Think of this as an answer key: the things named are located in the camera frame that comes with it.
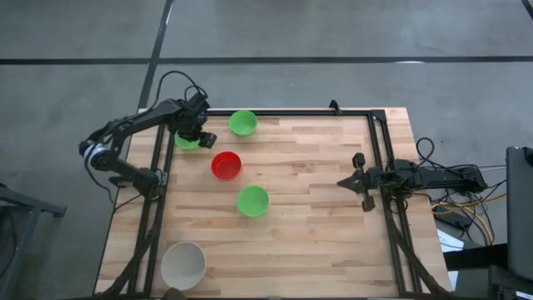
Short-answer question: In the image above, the large white bowl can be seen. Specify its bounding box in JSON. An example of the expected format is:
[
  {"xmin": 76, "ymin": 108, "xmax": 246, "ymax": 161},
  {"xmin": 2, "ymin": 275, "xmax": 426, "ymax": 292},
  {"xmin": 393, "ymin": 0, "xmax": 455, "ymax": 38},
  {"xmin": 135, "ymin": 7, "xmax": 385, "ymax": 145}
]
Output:
[{"xmin": 160, "ymin": 240, "xmax": 207, "ymax": 292}]

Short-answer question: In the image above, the grey metal side stand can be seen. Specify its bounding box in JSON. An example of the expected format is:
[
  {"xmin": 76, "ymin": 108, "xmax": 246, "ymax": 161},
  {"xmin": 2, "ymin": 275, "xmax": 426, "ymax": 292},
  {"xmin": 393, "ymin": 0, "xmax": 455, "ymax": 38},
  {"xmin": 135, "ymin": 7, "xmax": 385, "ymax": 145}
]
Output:
[{"xmin": 0, "ymin": 182, "xmax": 67, "ymax": 300}]

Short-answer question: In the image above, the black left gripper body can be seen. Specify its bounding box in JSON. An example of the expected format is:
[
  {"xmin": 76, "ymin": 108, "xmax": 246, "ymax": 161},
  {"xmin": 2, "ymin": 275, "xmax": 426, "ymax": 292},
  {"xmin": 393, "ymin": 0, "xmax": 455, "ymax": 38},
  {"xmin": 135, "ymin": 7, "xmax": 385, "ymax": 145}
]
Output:
[{"xmin": 168, "ymin": 99, "xmax": 208, "ymax": 136}]

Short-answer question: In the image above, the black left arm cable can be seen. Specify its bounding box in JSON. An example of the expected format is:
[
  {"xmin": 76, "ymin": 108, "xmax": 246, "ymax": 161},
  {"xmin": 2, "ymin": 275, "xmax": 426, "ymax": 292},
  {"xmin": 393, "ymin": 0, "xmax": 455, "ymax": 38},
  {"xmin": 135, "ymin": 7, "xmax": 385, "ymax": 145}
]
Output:
[{"xmin": 152, "ymin": 69, "xmax": 209, "ymax": 110}]

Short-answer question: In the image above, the black aluminium table frame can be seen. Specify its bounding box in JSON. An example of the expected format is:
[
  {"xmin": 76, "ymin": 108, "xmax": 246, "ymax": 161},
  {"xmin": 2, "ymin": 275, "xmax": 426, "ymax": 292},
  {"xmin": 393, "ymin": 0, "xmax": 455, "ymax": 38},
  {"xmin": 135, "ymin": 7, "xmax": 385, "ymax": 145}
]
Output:
[{"xmin": 95, "ymin": 107, "xmax": 455, "ymax": 299}]

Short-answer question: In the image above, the black equipment box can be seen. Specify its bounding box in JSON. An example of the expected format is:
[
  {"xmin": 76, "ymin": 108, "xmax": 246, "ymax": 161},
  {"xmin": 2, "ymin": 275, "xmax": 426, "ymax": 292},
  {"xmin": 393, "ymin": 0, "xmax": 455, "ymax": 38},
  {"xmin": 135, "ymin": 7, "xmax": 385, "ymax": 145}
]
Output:
[{"xmin": 488, "ymin": 264, "xmax": 533, "ymax": 300}]

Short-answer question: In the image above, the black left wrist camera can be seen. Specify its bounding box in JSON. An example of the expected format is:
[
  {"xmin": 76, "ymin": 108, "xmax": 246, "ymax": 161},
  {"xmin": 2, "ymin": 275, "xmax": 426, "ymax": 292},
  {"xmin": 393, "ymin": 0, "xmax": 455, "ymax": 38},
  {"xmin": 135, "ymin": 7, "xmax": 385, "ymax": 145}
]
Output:
[{"xmin": 187, "ymin": 92, "xmax": 211, "ymax": 113}]

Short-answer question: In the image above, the white paper sheet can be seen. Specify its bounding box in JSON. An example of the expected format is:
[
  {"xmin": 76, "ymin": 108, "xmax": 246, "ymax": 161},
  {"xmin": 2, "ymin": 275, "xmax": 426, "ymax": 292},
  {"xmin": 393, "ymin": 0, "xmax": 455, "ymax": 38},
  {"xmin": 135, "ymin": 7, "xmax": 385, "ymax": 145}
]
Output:
[{"xmin": 436, "ymin": 228, "xmax": 466, "ymax": 253}]

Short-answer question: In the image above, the green plastic bowl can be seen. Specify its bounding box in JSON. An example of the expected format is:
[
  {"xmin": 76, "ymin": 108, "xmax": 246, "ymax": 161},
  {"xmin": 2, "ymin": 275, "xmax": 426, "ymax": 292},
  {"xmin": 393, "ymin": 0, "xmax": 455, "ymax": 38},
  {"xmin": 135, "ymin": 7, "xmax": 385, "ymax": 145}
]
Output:
[
  {"xmin": 174, "ymin": 132, "xmax": 202, "ymax": 152},
  {"xmin": 237, "ymin": 185, "xmax": 271, "ymax": 218},
  {"xmin": 228, "ymin": 109, "xmax": 259, "ymax": 138}
]

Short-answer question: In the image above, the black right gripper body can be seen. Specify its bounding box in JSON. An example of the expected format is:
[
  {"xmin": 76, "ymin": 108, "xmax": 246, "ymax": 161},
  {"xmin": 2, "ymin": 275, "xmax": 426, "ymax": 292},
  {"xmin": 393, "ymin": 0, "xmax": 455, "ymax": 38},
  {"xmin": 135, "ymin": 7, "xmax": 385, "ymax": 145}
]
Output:
[{"xmin": 352, "ymin": 152, "xmax": 395, "ymax": 213}]

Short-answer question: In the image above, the black looped cable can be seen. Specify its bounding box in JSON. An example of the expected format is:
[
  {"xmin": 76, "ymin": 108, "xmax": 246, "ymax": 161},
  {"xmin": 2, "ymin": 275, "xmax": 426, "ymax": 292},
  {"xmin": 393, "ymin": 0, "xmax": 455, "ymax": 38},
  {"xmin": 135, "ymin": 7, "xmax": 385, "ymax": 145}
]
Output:
[{"xmin": 415, "ymin": 136, "xmax": 436, "ymax": 168}]

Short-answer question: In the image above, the red plastic bowl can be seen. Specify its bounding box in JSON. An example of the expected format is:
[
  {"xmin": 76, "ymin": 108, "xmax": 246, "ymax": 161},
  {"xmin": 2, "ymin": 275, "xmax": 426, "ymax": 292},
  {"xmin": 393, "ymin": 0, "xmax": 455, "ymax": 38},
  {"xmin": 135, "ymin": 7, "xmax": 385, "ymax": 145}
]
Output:
[{"xmin": 211, "ymin": 150, "xmax": 243, "ymax": 181}]

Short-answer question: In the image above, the dark grey monitor case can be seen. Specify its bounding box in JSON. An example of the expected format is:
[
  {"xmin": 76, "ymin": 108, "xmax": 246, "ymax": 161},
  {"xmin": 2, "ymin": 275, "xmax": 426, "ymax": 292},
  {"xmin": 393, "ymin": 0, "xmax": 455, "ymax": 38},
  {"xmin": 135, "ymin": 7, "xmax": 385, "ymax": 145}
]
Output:
[{"xmin": 505, "ymin": 145, "xmax": 533, "ymax": 283}]

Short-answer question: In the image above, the yellow cable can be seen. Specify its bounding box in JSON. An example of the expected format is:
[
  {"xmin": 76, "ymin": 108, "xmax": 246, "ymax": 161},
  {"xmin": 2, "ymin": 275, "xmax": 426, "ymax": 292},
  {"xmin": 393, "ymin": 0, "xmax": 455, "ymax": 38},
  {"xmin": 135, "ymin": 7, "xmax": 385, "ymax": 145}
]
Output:
[{"xmin": 431, "ymin": 192, "xmax": 507, "ymax": 246}]

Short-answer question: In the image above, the black power brick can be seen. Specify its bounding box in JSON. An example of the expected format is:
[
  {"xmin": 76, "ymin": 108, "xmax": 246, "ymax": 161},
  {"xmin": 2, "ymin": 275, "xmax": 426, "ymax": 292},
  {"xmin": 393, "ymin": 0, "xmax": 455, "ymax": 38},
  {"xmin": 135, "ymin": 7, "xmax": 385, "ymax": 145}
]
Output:
[{"xmin": 434, "ymin": 209, "xmax": 472, "ymax": 231}]

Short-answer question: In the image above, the black low shelf board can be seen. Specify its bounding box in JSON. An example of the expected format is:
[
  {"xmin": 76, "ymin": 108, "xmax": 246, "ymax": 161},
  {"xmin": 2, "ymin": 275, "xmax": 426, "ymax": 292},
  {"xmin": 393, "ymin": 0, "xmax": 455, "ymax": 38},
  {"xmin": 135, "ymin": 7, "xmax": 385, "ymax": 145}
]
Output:
[{"xmin": 442, "ymin": 242, "xmax": 510, "ymax": 272}]

